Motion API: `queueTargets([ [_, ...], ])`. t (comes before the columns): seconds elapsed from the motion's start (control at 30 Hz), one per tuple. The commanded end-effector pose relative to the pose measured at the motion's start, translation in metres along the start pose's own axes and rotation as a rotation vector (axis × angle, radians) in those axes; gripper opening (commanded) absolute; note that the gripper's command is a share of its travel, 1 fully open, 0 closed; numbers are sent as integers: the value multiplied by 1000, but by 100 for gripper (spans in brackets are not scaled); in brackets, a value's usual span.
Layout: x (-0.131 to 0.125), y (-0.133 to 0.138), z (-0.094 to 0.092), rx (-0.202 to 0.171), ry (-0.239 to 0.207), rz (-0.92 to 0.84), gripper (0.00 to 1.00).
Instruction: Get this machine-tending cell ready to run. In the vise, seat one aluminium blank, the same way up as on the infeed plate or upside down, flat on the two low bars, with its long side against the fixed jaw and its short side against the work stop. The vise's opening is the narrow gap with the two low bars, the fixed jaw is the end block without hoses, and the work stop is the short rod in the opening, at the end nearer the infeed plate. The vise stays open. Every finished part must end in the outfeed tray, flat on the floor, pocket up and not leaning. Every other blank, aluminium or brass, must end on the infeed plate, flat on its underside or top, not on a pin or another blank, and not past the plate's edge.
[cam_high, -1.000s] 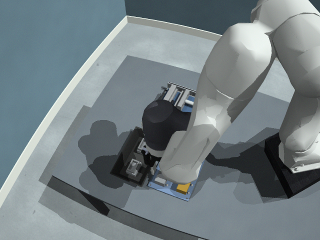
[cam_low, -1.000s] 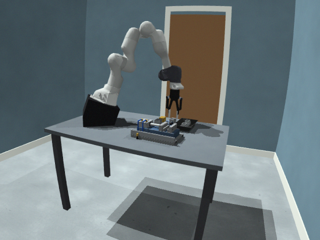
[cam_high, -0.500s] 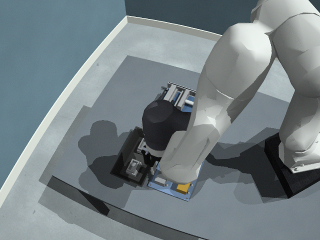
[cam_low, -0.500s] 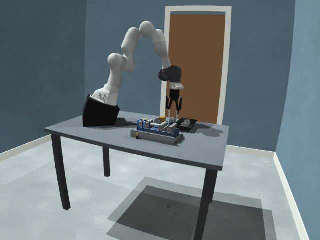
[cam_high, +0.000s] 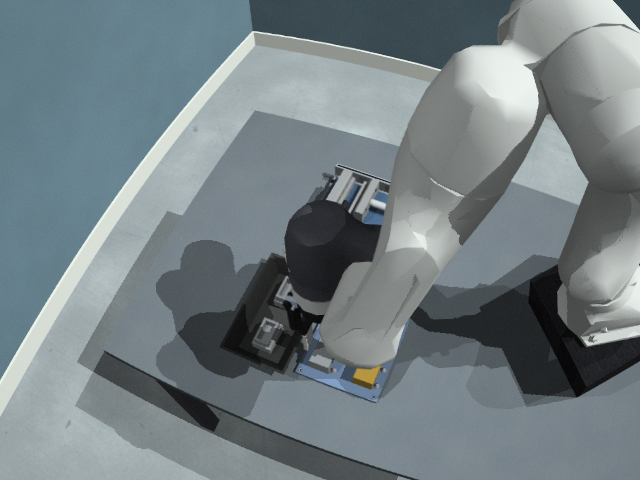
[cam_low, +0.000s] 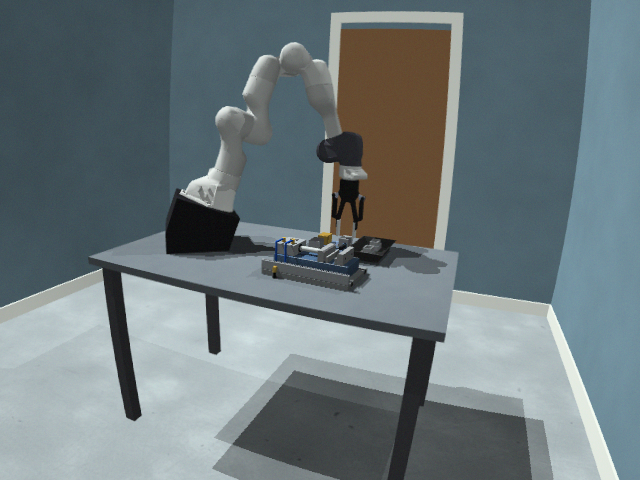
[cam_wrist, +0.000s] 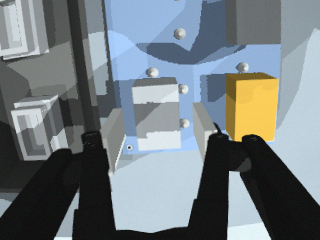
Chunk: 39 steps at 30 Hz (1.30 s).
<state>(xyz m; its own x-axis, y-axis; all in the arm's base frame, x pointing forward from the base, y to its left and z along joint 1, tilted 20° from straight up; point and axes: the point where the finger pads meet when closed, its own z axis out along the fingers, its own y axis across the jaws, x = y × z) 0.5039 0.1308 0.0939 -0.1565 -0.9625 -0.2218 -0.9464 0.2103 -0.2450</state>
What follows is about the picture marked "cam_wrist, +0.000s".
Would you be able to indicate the yellow rectangular block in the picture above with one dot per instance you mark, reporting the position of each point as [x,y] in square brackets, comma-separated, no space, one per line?
[251,105]

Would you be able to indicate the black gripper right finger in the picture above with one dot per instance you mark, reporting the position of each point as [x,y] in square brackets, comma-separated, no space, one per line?
[286,208]

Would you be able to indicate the white rectangular block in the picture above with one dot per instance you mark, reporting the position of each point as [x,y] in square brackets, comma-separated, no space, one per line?
[157,115]

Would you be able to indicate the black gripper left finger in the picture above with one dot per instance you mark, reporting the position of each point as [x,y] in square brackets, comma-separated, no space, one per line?
[39,209]

